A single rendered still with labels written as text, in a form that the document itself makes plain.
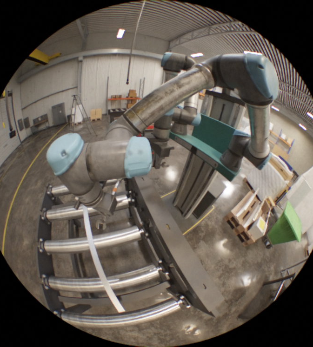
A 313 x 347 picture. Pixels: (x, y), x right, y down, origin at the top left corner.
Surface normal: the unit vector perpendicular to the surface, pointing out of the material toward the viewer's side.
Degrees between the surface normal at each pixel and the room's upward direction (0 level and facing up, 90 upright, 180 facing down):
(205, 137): 90
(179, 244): 0
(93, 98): 90
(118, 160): 60
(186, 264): 0
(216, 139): 90
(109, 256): 0
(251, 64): 99
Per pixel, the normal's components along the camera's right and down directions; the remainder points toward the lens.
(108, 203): 0.14, -0.62
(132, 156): 0.33, 0.10
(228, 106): -0.83, 0.28
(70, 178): 0.31, 0.74
